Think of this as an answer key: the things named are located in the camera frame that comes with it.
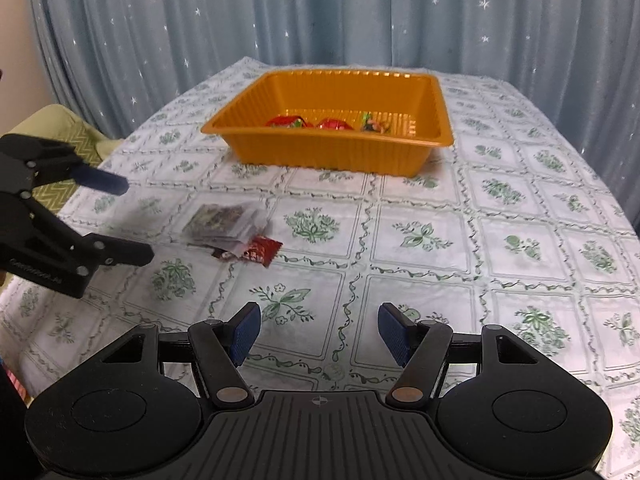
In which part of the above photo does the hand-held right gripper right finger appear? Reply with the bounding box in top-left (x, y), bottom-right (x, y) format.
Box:
top-left (377, 302), bottom-right (538, 407)

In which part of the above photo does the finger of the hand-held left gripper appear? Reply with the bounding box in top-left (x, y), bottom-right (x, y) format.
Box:
top-left (0, 133), bottom-right (131, 197)
top-left (19, 191), bottom-right (155, 275)

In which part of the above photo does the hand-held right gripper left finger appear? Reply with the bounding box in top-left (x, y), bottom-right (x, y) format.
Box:
top-left (102, 302), bottom-right (262, 407)

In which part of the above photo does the clear grey snack packet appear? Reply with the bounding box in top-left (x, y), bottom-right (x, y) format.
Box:
top-left (181, 203), bottom-right (274, 257)

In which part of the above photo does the orange plastic tray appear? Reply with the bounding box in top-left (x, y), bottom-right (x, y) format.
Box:
top-left (200, 70), bottom-right (455, 178)

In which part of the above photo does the red square snack packet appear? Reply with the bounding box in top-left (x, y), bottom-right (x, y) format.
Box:
top-left (264, 115), bottom-right (314, 130)

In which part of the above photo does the black orange sausage snack packet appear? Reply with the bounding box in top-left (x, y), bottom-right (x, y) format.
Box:
top-left (360, 112), bottom-right (397, 135)

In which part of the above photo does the green chevron cushion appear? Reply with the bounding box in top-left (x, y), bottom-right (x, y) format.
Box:
top-left (29, 119), bottom-right (103, 211)

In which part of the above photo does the small red brown snack packet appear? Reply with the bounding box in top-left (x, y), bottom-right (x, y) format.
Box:
top-left (241, 235), bottom-right (284, 268)

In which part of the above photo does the blue starry curtain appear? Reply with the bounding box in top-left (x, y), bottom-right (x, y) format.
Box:
top-left (27, 0), bottom-right (640, 161)

